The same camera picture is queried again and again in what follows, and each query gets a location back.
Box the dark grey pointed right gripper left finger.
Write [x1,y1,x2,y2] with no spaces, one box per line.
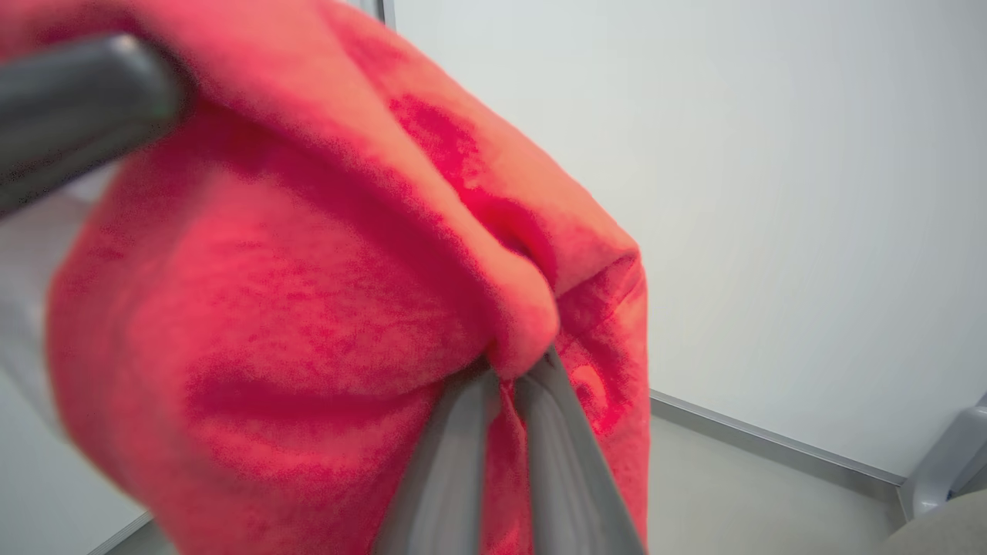
[0,32,186,217]

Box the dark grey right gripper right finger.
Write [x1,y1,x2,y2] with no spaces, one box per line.
[514,347,645,555]

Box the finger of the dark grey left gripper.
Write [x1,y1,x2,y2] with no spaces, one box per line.
[372,361,502,555]

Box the red fleece garment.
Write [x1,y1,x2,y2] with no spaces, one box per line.
[0,0,651,555]

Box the grey baseboard strip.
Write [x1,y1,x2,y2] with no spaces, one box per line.
[650,390,907,502]

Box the grey metal frame leg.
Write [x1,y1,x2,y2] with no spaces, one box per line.
[899,395,987,519]

